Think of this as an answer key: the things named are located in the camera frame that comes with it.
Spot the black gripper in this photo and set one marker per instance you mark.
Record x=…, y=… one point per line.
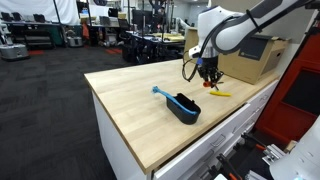
x=207, y=68

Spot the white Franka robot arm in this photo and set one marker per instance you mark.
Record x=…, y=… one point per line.
x=233, y=26

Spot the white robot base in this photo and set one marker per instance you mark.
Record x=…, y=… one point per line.
x=298, y=156

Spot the black bowl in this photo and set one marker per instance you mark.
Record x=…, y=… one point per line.
x=183, y=113

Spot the yellow plastic tool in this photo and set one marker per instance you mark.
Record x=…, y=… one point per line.
x=220, y=93

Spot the small cardboard box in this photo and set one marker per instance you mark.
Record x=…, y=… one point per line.
x=190, y=41

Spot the blue plastic tool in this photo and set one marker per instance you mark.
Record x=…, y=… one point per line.
x=171, y=97

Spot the large cardboard box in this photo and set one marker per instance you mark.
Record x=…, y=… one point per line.
x=253, y=60

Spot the white drawer cabinet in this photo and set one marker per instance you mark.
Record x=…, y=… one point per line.
x=200, y=146

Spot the black cluttered desk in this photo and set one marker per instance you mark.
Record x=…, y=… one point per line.
x=150, y=46

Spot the red metal cabinet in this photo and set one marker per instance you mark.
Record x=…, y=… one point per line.
x=293, y=93

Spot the black computer monitor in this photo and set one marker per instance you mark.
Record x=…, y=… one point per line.
x=141, y=17

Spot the grey round floor machine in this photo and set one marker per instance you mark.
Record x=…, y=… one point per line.
x=74, y=41
x=13, y=51

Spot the black backdrop stand pole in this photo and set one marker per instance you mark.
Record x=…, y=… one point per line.
x=59, y=18

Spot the dark covered long table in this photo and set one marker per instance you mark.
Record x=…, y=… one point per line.
x=30, y=33

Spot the white backdrop sheet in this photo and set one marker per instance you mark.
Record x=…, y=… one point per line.
x=33, y=8

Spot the silver aluminium bracket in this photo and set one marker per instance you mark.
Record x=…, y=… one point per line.
x=274, y=153

